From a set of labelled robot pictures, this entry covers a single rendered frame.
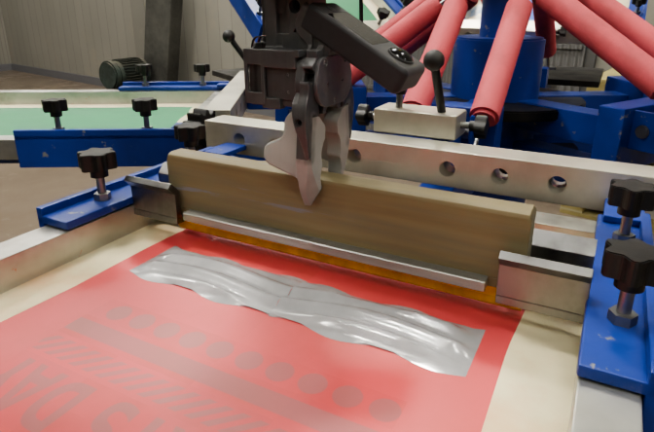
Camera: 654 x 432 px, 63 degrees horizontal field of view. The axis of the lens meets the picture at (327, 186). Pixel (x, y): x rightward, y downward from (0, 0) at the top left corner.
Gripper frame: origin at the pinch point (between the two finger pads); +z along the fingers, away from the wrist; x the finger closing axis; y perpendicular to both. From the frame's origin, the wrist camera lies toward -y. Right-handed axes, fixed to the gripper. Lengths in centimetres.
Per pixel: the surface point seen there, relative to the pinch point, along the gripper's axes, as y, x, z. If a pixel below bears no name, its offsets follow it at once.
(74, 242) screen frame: 25.6, 11.4, 7.2
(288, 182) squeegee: 3.7, 1.6, -0.4
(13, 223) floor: 272, -122, 105
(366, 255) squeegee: -5.8, 2.8, 5.2
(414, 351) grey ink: -13.4, 10.2, 8.8
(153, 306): 10.8, 14.7, 9.2
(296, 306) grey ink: -1.6, 9.1, 8.6
